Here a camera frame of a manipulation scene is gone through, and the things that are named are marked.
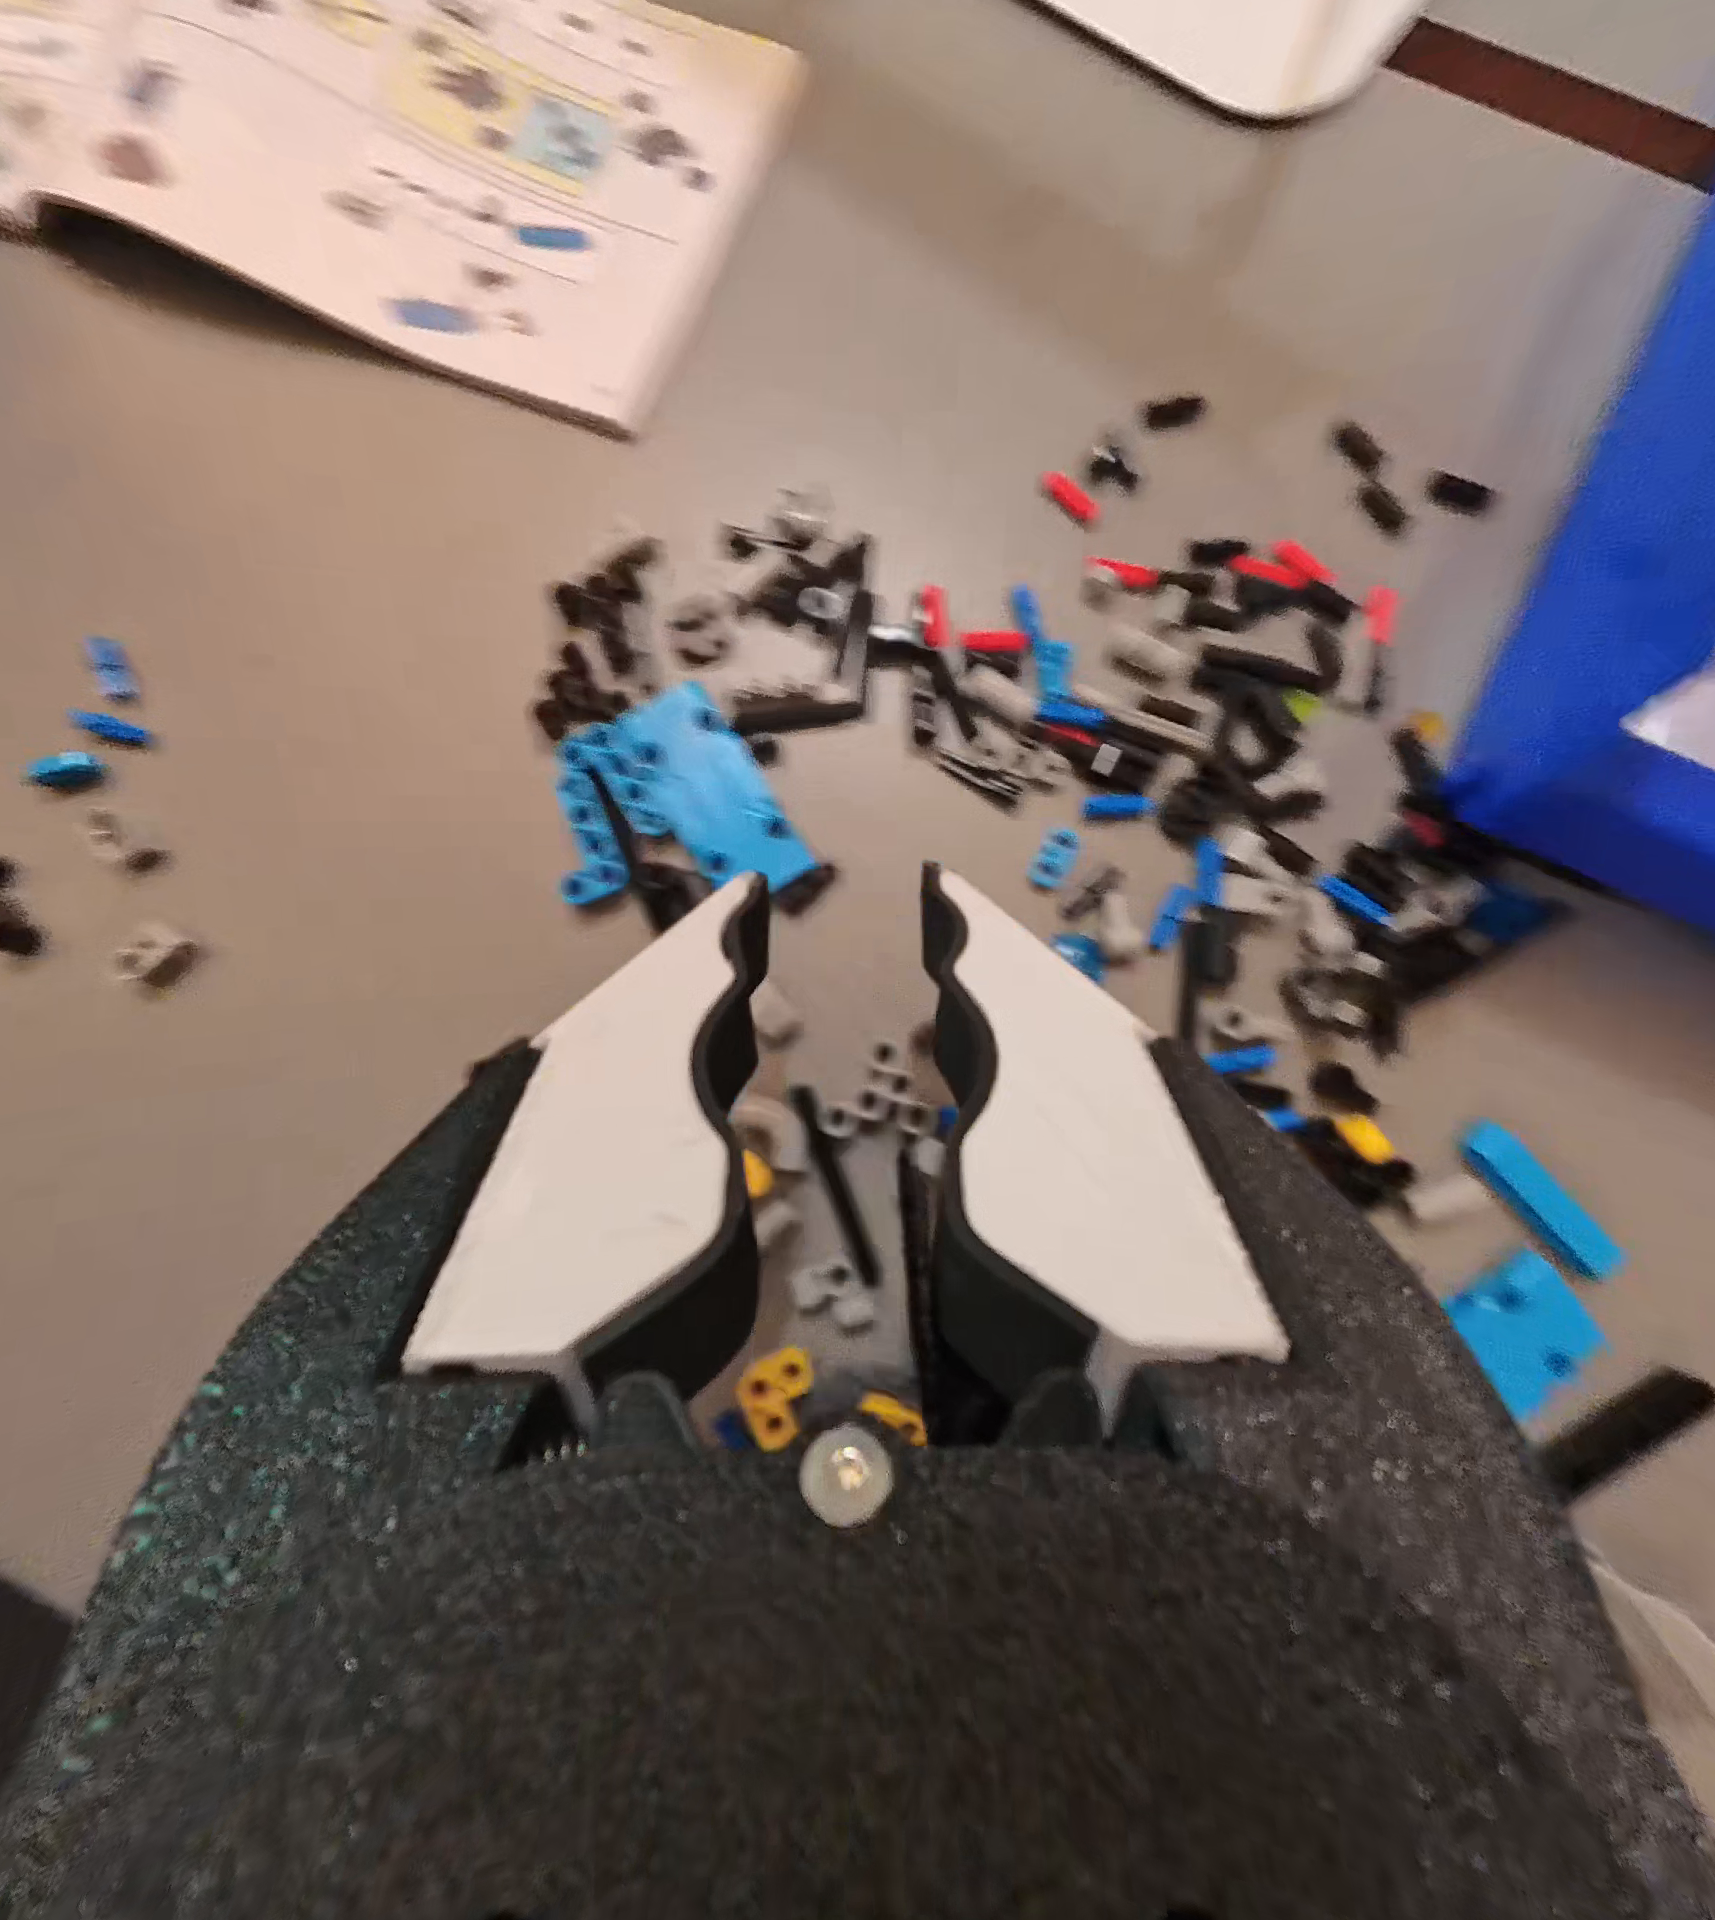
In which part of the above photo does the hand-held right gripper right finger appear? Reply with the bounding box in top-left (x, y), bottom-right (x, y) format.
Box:
top-left (900, 862), bottom-right (1292, 1446)

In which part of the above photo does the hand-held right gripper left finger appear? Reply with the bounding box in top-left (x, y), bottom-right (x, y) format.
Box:
top-left (401, 876), bottom-right (776, 1422)

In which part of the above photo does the pile of small building parts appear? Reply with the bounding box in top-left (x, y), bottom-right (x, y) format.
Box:
top-left (534, 391), bottom-right (1572, 1451)

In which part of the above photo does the instruction booklet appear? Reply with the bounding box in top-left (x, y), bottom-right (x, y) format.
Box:
top-left (0, 0), bottom-right (812, 440)

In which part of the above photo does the long light blue beam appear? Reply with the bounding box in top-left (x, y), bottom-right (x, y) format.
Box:
top-left (1460, 1122), bottom-right (1630, 1284)

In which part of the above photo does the black holed beam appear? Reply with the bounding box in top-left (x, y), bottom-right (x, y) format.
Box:
top-left (1540, 1368), bottom-right (1715, 1500)

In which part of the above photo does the blue bin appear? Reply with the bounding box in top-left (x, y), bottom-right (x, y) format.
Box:
top-left (1442, 0), bottom-right (1715, 996)

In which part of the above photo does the white stand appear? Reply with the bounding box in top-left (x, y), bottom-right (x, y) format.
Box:
top-left (1038, 0), bottom-right (1430, 126)

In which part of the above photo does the large blue frame block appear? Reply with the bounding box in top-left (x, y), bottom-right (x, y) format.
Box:
top-left (550, 682), bottom-right (832, 912)

